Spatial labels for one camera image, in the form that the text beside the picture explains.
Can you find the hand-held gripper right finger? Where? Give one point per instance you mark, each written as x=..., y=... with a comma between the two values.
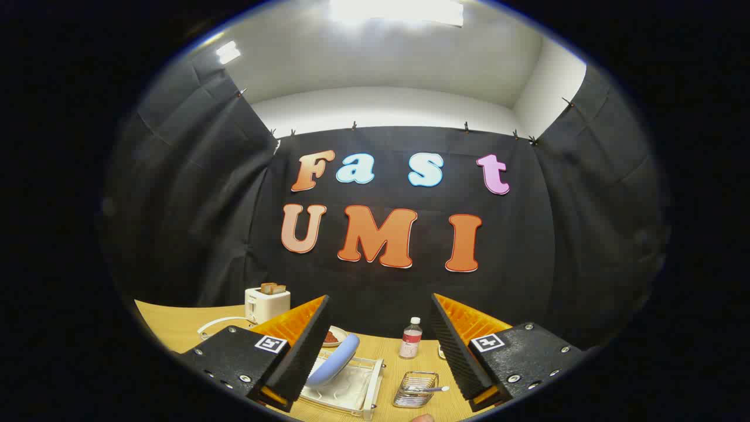
x=457, y=357

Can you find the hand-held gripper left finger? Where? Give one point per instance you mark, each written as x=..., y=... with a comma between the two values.
x=304, y=357

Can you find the blue plate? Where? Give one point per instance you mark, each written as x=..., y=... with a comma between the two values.
x=337, y=360

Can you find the white oval plate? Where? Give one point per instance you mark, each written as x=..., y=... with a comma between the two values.
x=341, y=332

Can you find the red meat piece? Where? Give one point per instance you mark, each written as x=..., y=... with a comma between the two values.
x=331, y=337

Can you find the clear bottle with red label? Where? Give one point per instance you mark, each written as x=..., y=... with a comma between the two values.
x=410, y=343

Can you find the white toaster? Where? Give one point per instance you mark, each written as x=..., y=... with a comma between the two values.
x=266, y=306

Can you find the black backdrop cloth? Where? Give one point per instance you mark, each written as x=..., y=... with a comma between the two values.
x=381, y=287

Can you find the small ceiling light panel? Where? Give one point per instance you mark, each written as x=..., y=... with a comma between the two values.
x=228, y=52

